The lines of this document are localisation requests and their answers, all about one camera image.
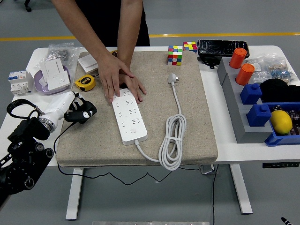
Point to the clear bag metal parts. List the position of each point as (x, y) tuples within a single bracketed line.
[(58, 54)]

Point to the silver under-table bracket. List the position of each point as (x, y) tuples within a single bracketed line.
[(207, 170)]

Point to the small white plastic piece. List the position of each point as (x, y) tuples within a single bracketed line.
[(42, 82)]

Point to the white circuit breaker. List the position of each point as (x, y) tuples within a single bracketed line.
[(20, 85)]

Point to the black plastic tray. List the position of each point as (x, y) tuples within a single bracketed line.
[(220, 47)]

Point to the white wall switch panel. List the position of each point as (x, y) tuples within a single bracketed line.
[(87, 62)]

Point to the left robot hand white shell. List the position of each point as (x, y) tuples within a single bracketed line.
[(61, 103)]

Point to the purple plate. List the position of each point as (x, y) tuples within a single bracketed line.
[(39, 89)]

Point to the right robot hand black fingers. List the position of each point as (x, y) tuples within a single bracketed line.
[(286, 221)]

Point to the white table leg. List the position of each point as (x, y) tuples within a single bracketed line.
[(241, 192), (73, 199)]

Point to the clear bag blue components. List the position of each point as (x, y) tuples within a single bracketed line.
[(281, 71)]

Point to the black table control panel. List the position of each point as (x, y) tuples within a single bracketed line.
[(281, 165)]

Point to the white switch box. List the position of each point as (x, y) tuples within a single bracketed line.
[(52, 68)]

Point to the blue block with knob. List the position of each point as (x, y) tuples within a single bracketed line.
[(257, 116), (250, 93)]

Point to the blue plastic bin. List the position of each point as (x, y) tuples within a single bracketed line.
[(281, 140)]

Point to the person's right forearm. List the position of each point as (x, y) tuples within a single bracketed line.
[(77, 23)]

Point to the person's right hand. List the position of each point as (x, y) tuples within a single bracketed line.
[(112, 72)]

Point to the dark brown packets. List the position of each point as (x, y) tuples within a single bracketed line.
[(295, 122)]

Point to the grey-brown mat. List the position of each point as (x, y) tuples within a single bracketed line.
[(152, 77)]

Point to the grey stepped block stand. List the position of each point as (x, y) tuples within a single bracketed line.
[(234, 98)]

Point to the dark dotted small object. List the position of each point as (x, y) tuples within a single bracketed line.
[(277, 108)]

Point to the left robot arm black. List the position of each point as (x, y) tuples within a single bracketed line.
[(28, 131)]

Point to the white wall socket panel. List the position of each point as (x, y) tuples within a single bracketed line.
[(58, 82)]

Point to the clear bag white parts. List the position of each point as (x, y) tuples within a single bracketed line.
[(256, 66)]

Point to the orange cylinder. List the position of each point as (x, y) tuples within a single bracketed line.
[(237, 58), (245, 75)]

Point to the person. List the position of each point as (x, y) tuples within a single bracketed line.
[(103, 18)]

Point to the black plug adapter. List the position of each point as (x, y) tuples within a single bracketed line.
[(91, 107)]

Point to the black cloth bundle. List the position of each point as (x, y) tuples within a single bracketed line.
[(274, 90)]

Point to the small yellow tape measure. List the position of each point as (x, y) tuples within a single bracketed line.
[(114, 53)]

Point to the white-edged puzzle cube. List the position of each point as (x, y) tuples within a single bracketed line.
[(174, 56)]

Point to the person's left hand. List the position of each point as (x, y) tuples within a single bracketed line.
[(137, 87)]

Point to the black chair base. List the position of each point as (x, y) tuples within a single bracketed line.
[(28, 9)]

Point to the white power strip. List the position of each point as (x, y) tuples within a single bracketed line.
[(131, 122)]

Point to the large yellow tape measure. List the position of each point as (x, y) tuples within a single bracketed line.
[(84, 82)]

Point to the yellow lemon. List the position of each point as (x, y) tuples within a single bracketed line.
[(281, 122)]

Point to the person's left forearm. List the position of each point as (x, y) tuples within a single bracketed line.
[(130, 28)]

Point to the stickerless puzzle cube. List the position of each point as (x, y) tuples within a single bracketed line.
[(189, 47)]

